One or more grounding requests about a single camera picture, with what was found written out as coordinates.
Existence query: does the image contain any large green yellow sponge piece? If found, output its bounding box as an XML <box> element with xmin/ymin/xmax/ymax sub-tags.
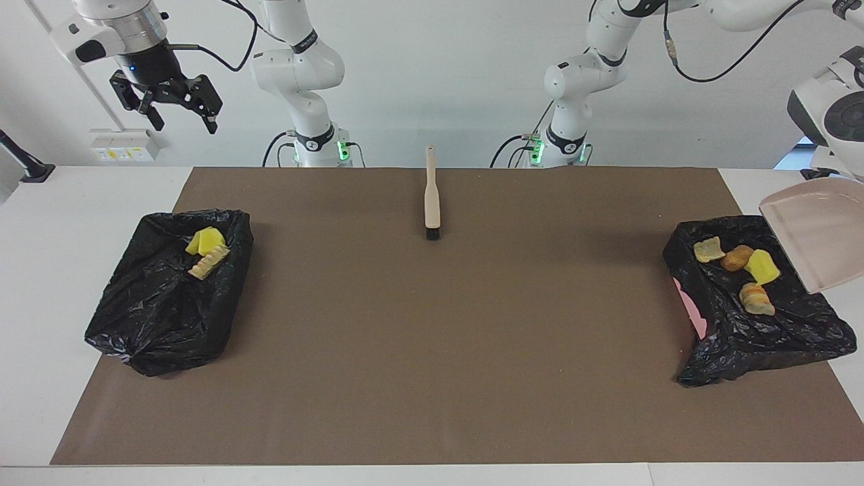
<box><xmin>198</xmin><ymin>226</ymin><xmax>227</xmax><ymax>257</ymax></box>

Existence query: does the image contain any black bag lined bin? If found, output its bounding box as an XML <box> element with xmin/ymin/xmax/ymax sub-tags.
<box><xmin>84</xmin><ymin>208</ymin><xmax>254</xmax><ymax>377</ymax></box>

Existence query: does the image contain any pink bin with black bag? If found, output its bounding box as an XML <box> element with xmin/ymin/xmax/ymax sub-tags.
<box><xmin>662</xmin><ymin>215</ymin><xmax>858</xmax><ymax>389</ymax></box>

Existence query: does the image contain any black left base cable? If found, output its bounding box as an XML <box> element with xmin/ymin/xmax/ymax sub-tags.
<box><xmin>490</xmin><ymin>105</ymin><xmax>556</xmax><ymax>168</ymax></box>

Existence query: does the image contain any beige ridged foam chunk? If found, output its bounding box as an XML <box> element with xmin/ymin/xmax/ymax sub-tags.
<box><xmin>188</xmin><ymin>244</ymin><xmax>232</xmax><ymax>281</ymax></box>

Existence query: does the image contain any beige plastic dustpan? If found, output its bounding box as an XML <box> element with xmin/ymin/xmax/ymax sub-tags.
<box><xmin>759</xmin><ymin>176</ymin><xmax>864</xmax><ymax>294</ymax></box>

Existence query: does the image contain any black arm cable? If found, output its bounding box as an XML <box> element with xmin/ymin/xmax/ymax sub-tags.
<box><xmin>591</xmin><ymin>0</ymin><xmax>807</xmax><ymax>85</ymax></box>
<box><xmin>169</xmin><ymin>0</ymin><xmax>298</xmax><ymax>72</ymax></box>

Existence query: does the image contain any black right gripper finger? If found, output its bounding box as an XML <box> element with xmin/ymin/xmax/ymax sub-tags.
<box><xmin>179</xmin><ymin>74</ymin><xmax>225</xmax><ymax>134</ymax></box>
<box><xmin>110</xmin><ymin>71</ymin><xmax>166</xmax><ymax>132</ymax></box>

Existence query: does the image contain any white wall cable conduit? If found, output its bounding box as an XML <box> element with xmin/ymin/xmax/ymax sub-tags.
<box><xmin>26</xmin><ymin>0</ymin><xmax>128</xmax><ymax>132</ymax></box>

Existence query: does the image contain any plain yellow sponge piece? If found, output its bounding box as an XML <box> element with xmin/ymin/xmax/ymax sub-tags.
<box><xmin>743</xmin><ymin>249</ymin><xmax>781</xmax><ymax>286</ymax></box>

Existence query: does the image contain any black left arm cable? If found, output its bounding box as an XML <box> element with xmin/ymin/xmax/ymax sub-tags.
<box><xmin>591</xmin><ymin>0</ymin><xmax>807</xmax><ymax>85</ymax></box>

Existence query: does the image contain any black base cable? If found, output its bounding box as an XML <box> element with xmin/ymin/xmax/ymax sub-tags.
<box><xmin>490</xmin><ymin>105</ymin><xmax>556</xmax><ymax>168</ymax></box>
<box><xmin>262</xmin><ymin>130</ymin><xmax>298</xmax><ymax>167</ymax></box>

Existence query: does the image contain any pale cream foam chunk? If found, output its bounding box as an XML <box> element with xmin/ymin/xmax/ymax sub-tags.
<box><xmin>693</xmin><ymin>236</ymin><xmax>726</xmax><ymax>264</ymax></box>

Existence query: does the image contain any white wall socket box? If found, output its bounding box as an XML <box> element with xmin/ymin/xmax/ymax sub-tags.
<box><xmin>89</xmin><ymin>128</ymin><xmax>163</xmax><ymax>163</ymax></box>

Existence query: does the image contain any beige hand brush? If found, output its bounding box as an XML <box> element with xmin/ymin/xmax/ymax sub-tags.
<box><xmin>424</xmin><ymin>146</ymin><xmax>442</xmax><ymax>242</ymax></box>

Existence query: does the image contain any black right base cable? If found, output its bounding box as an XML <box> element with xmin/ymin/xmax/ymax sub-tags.
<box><xmin>262</xmin><ymin>130</ymin><xmax>298</xmax><ymax>167</ymax></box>

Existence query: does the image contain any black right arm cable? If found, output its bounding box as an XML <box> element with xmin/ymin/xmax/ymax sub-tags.
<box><xmin>169</xmin><ymin>0</ymin><xmax>298</xmax><ymax>72</ymax></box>

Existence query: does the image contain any brown table mat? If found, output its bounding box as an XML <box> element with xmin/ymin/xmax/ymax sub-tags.
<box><xmin>51</xmin><ymin>167</ymin><xmax>864</xmax><ymax>466</ymax></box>

